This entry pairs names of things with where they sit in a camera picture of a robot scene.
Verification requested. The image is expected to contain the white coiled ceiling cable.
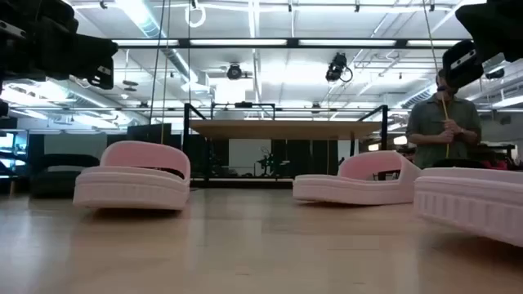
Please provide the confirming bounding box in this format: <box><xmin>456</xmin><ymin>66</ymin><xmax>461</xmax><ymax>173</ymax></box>
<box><xmin>185</xmin><ymin>2</ymin><xmax>208</xmax><ymax>29</ymax></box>

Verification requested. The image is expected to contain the white LED light strip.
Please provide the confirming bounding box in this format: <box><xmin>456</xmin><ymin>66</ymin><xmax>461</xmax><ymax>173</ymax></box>
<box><xmin>113</xmin><ymin>38</ymin><xmax>180</xmax><ymax>47</ymax></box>
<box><xmin>298</xmin><ymin>38</ymin><xmax>397</xmax><ymax>47</ymax></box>
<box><xmin>190</xmin><ymin>38</ymin><xmax>288</xmax><ymax>47</ymax></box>
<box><xmin>406</xmin><ymin>39</ymin><xmax>462</xmax><ymax>47</ymax></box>

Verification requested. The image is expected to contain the yellow hanging cord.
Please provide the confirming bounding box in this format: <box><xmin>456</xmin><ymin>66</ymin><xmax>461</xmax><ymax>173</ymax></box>
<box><xmin>422</xmin><ymin>0</ymin><xmax>450</xmax><ymax>159</ymax></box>

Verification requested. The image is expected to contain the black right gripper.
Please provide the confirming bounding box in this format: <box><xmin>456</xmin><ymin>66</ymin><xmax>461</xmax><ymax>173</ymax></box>
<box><xmin>443</xmin><ymin>0</ymin><xmax>523</xmax><ymax>89</ymax></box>

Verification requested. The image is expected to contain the person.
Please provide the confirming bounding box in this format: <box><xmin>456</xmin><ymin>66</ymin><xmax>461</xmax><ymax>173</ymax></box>
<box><xmin>405</xmin><ymin>68</ymin><xmax>483</xmax><ymax>170</ymax></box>

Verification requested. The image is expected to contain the thin hanging cable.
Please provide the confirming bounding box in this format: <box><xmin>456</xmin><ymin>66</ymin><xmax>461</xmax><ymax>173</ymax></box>
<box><xmin>160</xmin><ymin>0</ymin><xmax>172</xmax><ymax>146</ymax></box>

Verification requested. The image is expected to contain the black overhead light beam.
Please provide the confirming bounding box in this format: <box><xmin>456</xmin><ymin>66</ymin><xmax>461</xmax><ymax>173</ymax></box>
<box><xmin>110</xmin><ymin>37</ymin><xmax>465</xmax><ymax>51</ymax></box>

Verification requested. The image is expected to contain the silver ventilation duct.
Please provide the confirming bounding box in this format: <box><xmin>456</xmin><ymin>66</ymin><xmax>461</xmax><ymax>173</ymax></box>
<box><xmin>116</xmin><ymin>0</ymin><xmax>201</xmax><ymax>89</ymax></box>

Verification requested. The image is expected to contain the black overhead camera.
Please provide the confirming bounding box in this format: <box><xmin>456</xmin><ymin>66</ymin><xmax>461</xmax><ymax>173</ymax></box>
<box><xmin>324</xmin><ymin>51</ymin><xmax>354</xmax><ymax>83</ymax></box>

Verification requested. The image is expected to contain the pink rubber slide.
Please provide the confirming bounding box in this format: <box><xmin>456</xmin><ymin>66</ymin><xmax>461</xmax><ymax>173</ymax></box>
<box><xmin>72</xmin><ymin>140</ymin><xmax>192</xmax><ymax>212</ymax></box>
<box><xmin>292</xmin><ymin>149</ymin><xmax>422</xmax><ymax>206</ymax></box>
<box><xmin>413</xmin><ymin>166</ymin><xmax>523</xmax><ymax>249</ymax></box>

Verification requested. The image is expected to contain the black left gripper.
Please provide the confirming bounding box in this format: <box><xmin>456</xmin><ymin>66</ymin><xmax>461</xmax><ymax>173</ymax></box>
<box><xmin>30</xmin><ymin>0</ymin><xmax>119</xmax><ymax>91</ymax></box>

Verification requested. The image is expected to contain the black rubber slide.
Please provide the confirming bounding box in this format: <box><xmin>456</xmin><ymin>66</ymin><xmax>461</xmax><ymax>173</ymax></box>
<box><xmin>29</xmin><ymin>153</ymin><xmax>101</xmax><ymax>198</ymax></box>
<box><xmin>431</xmin><ymin>158</ymin><xmax>488</xmax><ymax>170</ymax></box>

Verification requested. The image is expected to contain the computer monitor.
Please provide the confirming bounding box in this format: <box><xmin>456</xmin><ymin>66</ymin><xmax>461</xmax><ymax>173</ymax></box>
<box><xmin>0</xmin><ymin>128</ymin><xmax>29</xmax><ymax>180</ymax></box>

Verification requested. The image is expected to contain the black round ceiling fixture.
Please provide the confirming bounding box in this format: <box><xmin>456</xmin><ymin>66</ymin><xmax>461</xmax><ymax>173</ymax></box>
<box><xmin>226</xmin><ymin>62</ymin><xmax>244</xmax><ymax>81</ymax></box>

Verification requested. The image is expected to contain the black hanging cable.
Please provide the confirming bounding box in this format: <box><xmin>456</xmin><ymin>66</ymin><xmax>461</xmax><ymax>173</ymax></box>
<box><xmin>148</xmin><ymin>0</ymin><xmax>166</xmax><ymax>126</ymax></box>

